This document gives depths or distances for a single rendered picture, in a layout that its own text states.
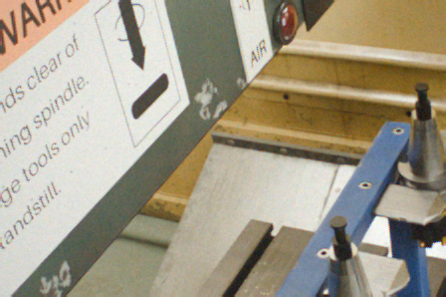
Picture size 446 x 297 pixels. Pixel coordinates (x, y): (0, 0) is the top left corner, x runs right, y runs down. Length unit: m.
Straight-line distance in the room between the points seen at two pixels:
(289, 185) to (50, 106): 1.30
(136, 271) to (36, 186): 1.57
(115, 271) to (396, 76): 0.79
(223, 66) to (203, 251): 1.19
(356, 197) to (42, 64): 0.64
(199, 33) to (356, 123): 1.14
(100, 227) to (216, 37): 0.12
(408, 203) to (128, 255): 1.10
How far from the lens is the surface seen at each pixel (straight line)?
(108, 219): 0.41
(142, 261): 1.95
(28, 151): 0.36
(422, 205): 0.96
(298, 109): 1.61
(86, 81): 0.38
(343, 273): 0.80
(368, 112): 1.55
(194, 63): 0.45
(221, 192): 1.69
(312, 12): 0.56
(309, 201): 1.62
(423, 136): 0.96
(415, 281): 1.19
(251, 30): 0.49
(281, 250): 1.40
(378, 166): 1.00
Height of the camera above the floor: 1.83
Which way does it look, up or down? 35 degrees down
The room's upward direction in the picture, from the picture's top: 10 degrees counter-clockwise
